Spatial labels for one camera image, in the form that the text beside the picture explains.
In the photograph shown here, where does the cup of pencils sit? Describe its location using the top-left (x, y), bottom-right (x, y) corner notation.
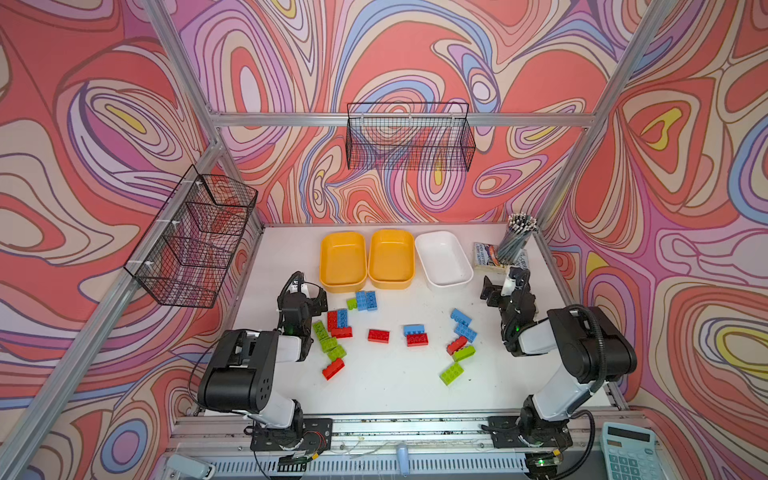
top-left (496, 213), bottom-right (538, 265)

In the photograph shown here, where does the yellow plastic bin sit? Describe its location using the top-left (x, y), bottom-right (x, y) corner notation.
top-left (368, 229), bottom-right (415, 290)
top-left (319, 231), bottom-right (368, 294)

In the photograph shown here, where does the left yellow plastic bin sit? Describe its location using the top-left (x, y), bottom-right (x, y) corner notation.
top-left (319, 231), bottom-right (368, 294)

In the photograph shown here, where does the middle yellow plastic bin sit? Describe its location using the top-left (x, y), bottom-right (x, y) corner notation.
top-left (368, 229), bottom-right (415, 290)

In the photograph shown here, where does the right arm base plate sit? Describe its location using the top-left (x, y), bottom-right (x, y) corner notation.
top-left (480, 416), bottom-right (573, 450)

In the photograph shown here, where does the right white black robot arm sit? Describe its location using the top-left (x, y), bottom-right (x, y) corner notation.
top-left (480, 267), bottom-right (638, 436)

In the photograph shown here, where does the left black wire basket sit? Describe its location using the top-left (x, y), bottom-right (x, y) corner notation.
top-left (123, 166), bottom-right (258, 309)

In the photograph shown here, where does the red lego left pile flat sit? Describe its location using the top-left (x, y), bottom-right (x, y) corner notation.
top-left (330, 327), bottom-right (353, 339)

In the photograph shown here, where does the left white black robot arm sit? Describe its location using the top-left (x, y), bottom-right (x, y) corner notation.
top-left (196, 271), bottom-right (328, 436)

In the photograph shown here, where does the green lego left middle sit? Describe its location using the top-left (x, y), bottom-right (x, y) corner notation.
top-left (320, 337), bottom-right (338, 353)

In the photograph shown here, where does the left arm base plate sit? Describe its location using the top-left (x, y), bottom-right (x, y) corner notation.
top-left (244, 417), bottom-right (334, 454)

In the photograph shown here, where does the paperback book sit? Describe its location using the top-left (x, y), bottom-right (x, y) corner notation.
top-left (471, 242), bottom-right (530, 275)

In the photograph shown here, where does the green lego left lower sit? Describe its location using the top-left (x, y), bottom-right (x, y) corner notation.
top-left (327, 345), bottom-right (347, 363)

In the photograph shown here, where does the light green calculator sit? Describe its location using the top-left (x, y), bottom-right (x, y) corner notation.
top-left (601, 422), bottom-right (665, 480)

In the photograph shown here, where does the back black wire basket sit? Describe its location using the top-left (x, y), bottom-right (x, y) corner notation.
top-left (345, 100), bottom-right (476, 172)

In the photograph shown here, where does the green lego right front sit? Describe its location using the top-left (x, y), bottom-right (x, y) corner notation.
top-left (439, 362), bottom-right (464, 386)

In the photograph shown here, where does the green lego left upper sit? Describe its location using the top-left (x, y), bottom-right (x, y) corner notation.
top-left (312, 321), bottom-right (329, 341)

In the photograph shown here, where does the white plastic bin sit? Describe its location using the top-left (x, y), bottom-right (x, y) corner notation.
top-left (415, 231), bottom-right (474, 293)

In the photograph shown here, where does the blue lego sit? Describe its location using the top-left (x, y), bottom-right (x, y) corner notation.
top-left (336, 309), bottom-right (349, 329)
top-left (355, 291), bottom-right (378, 311)
top-left (403, 324), bottom-right (425, 336)
top-left (454, 323), bottom-right (477, 343)
top-left (450, 308), bottom-right (472, 326)

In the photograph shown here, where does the green lego right small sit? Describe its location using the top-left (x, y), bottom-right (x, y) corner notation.
top-left (452, 345), bottom-right (476, 363)

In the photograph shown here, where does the black wire basket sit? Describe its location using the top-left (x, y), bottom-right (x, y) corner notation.
top-left (123, 166), bottom-right (258, 309)
top-left (345, 100), bottom-right (476, 172)

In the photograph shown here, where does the red lego left pile upright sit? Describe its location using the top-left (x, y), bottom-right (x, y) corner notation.
top-left (326, 311), bottom-right (338, 332)

